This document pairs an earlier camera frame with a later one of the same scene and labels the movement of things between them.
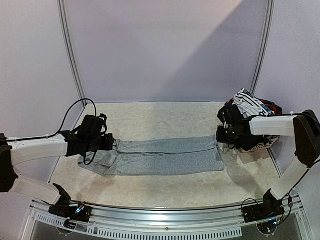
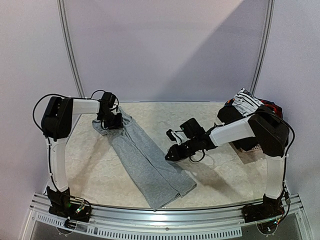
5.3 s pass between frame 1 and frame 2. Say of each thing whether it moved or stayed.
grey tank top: moved
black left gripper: moved
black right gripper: moved
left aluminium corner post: stayed
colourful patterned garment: stayed
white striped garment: stayed
